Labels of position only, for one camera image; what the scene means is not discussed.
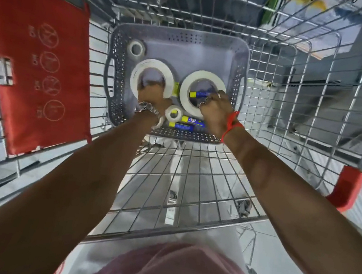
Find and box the person's right hand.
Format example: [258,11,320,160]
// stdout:
[193,90,240,139]

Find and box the person's left hand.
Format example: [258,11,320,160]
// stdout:
[135,80,175,116]

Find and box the large white tape roll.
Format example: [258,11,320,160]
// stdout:
[176,68,229,122]
[127,57,178,105]

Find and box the person's right forearm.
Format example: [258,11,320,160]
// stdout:
[206,125,362,274]

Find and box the person's left forearm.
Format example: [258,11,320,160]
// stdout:
[0,92,162,274]

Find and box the blue and yellow glue stick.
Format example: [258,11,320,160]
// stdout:
[168,121,196,132]
[189,89,211,100]
[180,115,208,128]

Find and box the small white tape roll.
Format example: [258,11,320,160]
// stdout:
[164,104,185,124]
[126,39,147,59]

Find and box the grey perforated plastic basket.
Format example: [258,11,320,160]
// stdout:
[97,19,254,148]

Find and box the red cart seat flap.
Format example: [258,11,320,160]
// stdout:
[0,0,110,166]

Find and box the red cart corner bumper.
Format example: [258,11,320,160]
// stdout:
[324,163,362,216]

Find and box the silver chain bracelet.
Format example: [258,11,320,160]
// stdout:
[133,100,163,120]

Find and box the red thread bracelet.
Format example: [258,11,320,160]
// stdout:
[220,109,247,146]

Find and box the metal wire shopping cart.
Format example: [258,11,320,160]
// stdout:
[0,0,362,274]

